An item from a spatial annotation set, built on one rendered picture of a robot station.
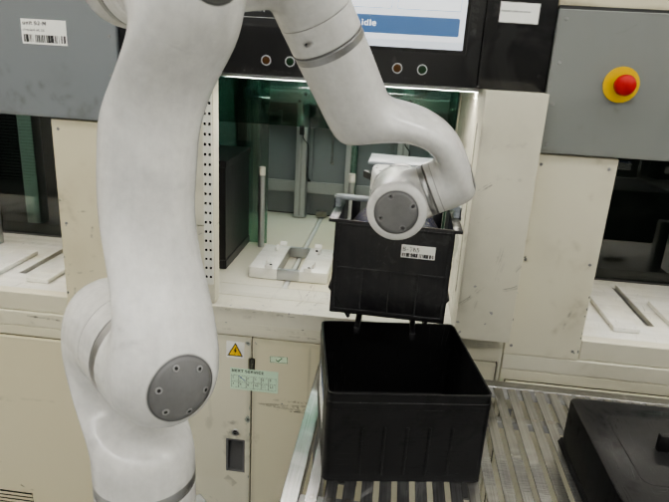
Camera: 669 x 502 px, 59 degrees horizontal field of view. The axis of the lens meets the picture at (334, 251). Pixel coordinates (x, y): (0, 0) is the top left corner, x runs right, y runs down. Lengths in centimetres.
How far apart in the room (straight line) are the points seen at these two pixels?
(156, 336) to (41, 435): 125
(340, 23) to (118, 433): 53
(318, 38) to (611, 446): 80
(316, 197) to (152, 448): 162
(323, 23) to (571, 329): 96
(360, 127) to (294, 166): 147
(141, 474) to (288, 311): 76
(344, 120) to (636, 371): 100
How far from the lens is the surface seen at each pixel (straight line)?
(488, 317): 135
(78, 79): 144
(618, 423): 120
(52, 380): 173
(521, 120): 124
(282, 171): 225
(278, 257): 168
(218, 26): 56
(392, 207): 82
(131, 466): 74
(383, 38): 127
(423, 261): 107
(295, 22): 72
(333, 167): 222
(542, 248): 136
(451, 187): 85
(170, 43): 56
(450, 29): 127
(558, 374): 150
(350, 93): 75
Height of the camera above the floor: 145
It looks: 18 degrees down
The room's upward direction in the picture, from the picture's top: 3 degrees clockwise
